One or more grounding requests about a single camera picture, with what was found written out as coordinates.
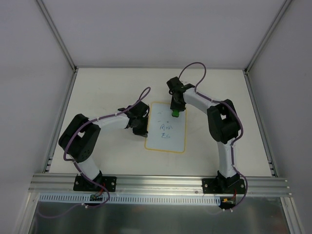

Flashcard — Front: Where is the green whiteboard eraser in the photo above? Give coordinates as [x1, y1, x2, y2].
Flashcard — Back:
[172, 110, 180, 117]

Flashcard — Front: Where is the yellow framed whiteboard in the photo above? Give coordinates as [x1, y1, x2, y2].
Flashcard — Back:
[144, 102, 187, 154]

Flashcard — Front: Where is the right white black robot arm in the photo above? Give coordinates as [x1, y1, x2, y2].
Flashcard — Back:
[166, 77, 243, 193]

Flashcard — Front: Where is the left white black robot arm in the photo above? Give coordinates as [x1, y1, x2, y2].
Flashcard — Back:
[58, 101, 150, 192]

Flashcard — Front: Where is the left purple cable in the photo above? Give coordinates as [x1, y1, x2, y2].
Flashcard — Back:
[36, 87, 151, 219]

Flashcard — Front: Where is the purple cable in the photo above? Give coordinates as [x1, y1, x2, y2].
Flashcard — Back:
[179, 62, 249, 191]
[36, 87, 151, 219]

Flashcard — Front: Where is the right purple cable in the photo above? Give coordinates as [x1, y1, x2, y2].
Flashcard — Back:
[179, 62, 249, 191]

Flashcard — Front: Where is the left aluminium frame post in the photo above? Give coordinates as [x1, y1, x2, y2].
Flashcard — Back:
[35, 0, 77, 72]

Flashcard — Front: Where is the aluminium frame post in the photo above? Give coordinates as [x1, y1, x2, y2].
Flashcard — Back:
[35, 0, 77, 72]
[244, 0, 293, 74]

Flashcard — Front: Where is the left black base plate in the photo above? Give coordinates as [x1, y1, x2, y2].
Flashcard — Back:
[73, 175, 117, 192]

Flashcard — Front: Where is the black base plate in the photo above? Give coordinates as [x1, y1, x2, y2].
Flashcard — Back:
[202, 177, 246, 195]
[73, 175, 117, 192]

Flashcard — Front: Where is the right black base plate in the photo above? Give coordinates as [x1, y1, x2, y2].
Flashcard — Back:
[202, 177, 246, 195]

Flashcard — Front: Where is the white slotted cable duct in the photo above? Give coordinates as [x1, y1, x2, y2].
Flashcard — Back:
[39, 193, 221, 206]

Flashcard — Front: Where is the aluminium mounting rail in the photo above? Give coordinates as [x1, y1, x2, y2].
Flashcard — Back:
[28, 173, 292, 197]

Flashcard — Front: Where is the right aluminium frame post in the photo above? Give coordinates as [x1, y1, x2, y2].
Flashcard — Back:
[244, 0, 293, 74]

